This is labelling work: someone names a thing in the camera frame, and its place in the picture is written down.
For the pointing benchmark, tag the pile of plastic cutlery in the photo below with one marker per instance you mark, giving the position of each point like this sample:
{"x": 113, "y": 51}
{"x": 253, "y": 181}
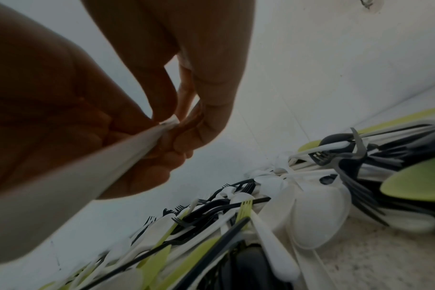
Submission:
{"x": 418, "y": 181}

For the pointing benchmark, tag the white plastic fork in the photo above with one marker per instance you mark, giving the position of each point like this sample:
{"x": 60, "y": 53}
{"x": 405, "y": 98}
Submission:
{"x": 59, "y": 204}

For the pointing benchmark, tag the metal wall bracket frame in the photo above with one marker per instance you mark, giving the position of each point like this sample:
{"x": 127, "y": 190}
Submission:
{"x": 370, "y": 3}

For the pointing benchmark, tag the person's left hand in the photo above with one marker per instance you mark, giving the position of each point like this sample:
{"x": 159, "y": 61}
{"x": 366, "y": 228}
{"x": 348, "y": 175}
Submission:
{"x": 42, "y": 99}

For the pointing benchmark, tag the person's right hand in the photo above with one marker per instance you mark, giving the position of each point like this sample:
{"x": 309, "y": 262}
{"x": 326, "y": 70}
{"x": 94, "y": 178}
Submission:
{"x": 210, "y": 42}

